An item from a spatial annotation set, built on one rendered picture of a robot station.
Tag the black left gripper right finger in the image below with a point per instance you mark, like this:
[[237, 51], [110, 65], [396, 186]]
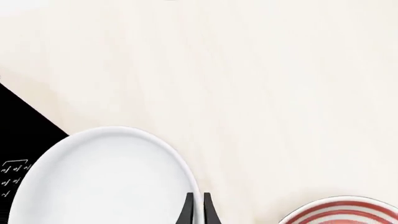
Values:
[[210, 211]]

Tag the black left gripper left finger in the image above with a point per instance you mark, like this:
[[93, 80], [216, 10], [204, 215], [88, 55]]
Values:
[[187, 210]]

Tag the plate with red rings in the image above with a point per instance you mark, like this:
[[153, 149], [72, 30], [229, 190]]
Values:
[[348, 212]]

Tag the flat black stove plate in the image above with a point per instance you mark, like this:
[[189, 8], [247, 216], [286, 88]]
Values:
[[21, 130]]

